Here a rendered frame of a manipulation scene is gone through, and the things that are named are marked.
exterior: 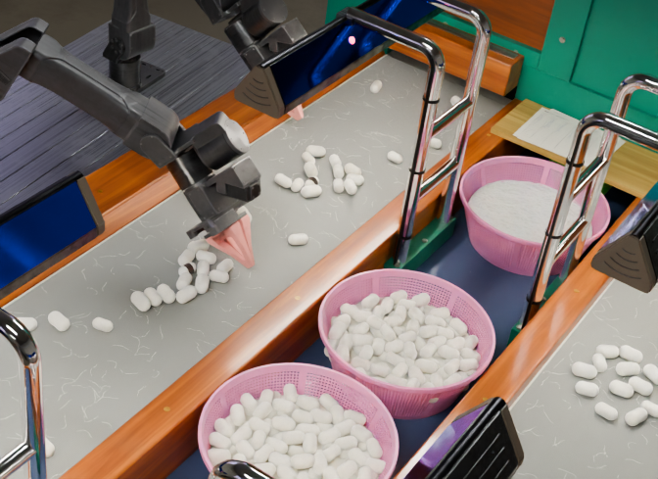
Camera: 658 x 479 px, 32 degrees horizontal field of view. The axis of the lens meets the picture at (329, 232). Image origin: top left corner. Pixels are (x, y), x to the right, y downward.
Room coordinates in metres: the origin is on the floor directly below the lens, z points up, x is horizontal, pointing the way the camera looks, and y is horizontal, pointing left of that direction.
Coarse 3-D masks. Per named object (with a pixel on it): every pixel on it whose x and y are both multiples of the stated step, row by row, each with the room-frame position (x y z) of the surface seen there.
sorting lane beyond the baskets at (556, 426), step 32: (608, 288) 1.51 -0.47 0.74; (608, 320) 1.43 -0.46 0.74; (640, 320) 1.44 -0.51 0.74; (576, 352) 1.34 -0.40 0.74; (544, 384) 1.26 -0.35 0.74; (608, 384) 1.28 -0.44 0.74; (512, 416) 1.18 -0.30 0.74; (544, 416) 1.19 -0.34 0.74; (576, 416) 1.20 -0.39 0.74; (544, 448) 1.13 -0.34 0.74; (576, 448) 1.14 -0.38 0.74; (608, 448) 1.15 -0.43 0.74; (640, 448) 1.16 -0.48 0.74
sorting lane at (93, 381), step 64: (384, 64) 2.15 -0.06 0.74; (320, 128) 1.86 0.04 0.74; (384, 128) 1.90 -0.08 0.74; (448, 128) 1.93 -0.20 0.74; (384, 192) 1.69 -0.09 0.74; (128, 256) 1.41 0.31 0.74; (256, 256) 1.46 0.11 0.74; (320, 256) 1.48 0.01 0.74; (128, 320) 1.26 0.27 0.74; (192, 320) 1.28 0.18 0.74; (0, 384) 1.10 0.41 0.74; (64, 384) 1.12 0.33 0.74; (128, 384) 1.13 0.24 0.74; (0, 448) 0.99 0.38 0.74; (64, 448) 1.00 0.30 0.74
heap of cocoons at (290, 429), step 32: (288, 384) 1.17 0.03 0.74; (256, 416) 1.11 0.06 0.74; (288, 416) 1.13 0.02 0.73; (320, 416) 1.12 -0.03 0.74; (352, 416) 1.13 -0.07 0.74; (224, 448) 1.05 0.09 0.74; (256, 448) 1.05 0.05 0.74; (288, 448) 1.07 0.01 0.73; (320, 448) 1.08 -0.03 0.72; (352, 448) 1.07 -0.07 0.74
